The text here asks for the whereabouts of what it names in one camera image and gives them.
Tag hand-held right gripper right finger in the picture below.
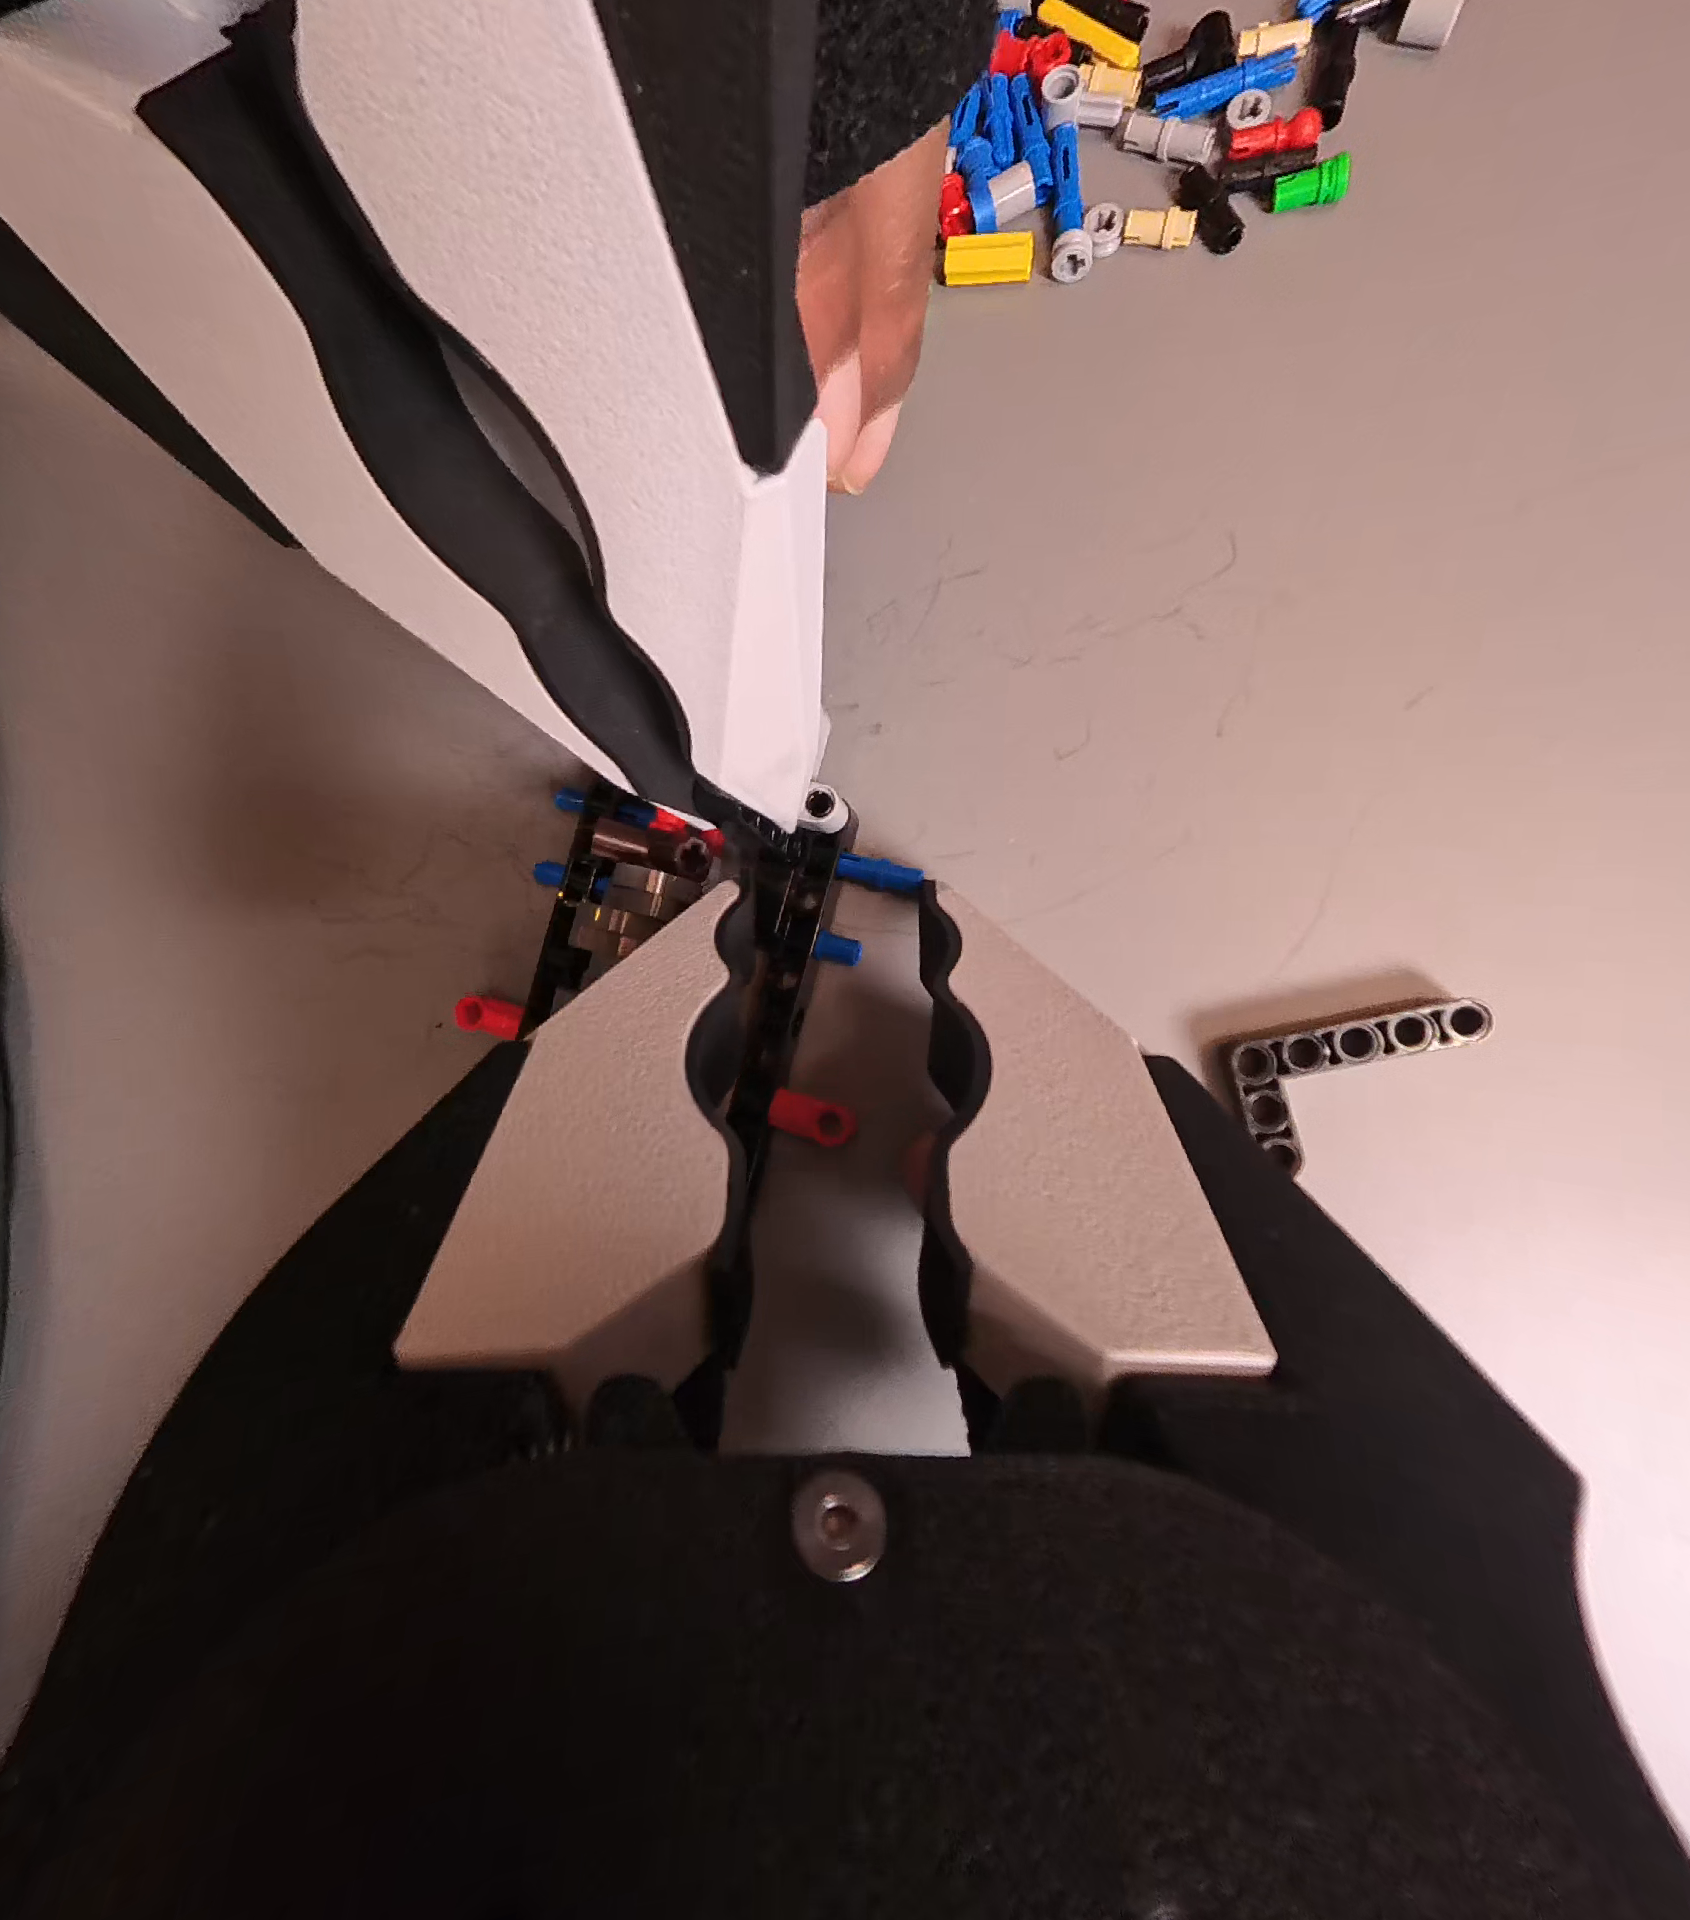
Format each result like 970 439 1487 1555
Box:
913 882 1279 1390

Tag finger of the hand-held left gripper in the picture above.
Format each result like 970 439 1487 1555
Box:
289 0 836 834
0 0 728 828

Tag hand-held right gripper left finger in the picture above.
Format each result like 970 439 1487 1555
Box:
393 876 764 1390

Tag black frame lego assembly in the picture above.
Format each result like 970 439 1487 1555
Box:
452 775 925 1149

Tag pile of small lego pieces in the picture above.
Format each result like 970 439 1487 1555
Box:
934 0 1470 288

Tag dark angled lego beam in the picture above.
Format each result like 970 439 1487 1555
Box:
1224 996 1496 1175

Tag person's left hand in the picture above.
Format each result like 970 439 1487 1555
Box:
796 126 950 500

